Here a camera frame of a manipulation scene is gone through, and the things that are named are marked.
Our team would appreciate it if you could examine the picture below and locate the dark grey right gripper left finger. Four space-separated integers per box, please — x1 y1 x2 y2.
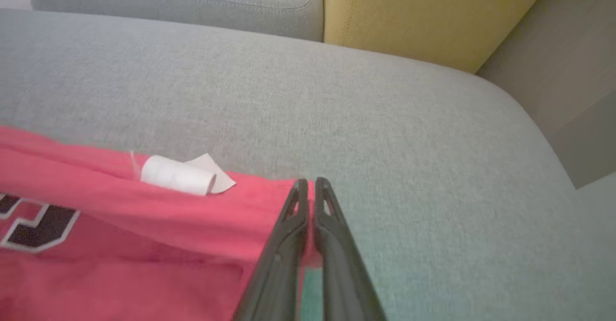
233 179 309 321

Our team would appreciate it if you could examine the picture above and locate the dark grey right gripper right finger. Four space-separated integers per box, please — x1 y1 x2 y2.
313 177 388 321

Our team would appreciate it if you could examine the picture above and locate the red basketball jersey white trim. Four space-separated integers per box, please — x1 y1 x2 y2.
0 126 324 321

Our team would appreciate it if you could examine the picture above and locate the grey fabric sofa chaise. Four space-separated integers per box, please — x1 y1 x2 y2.
0 9 616 321

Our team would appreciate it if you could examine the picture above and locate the yellow sofa cushion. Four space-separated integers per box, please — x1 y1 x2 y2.
322 0 556 74

